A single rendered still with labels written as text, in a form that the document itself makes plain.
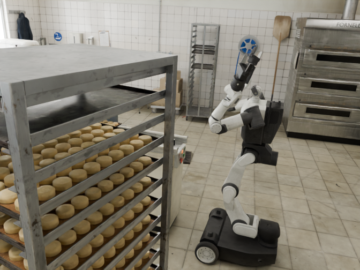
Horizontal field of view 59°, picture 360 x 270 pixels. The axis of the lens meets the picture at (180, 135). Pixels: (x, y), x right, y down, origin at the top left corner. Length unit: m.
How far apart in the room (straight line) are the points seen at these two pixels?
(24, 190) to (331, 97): 5.35
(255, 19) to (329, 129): 2.47
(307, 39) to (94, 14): 4.25
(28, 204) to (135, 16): 6.34
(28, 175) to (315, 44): 5.23
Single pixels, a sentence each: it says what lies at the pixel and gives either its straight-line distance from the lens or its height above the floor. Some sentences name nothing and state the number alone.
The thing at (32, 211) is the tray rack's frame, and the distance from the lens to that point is 0.78.
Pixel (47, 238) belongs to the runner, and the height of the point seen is 1.42.
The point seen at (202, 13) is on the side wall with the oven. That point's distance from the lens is 6.61.
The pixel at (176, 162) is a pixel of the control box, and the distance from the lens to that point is 2.74.
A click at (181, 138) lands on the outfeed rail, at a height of 0.88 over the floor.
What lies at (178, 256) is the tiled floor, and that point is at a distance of 2.92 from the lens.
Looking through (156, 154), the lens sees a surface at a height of 0.82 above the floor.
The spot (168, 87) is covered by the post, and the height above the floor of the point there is 1.71.
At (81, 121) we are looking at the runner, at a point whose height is 1.68.
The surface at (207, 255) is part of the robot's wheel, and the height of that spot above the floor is 0.08.
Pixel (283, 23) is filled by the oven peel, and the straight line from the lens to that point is 6.53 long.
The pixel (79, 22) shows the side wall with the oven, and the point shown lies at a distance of 7.46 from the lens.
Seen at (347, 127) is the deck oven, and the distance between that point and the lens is 6.05.
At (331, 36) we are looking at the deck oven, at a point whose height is 1.76.
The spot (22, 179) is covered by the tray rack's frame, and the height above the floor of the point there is 1.62.
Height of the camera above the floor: 1.95
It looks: 21 degrees down
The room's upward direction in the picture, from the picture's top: 3 degrees clockwise
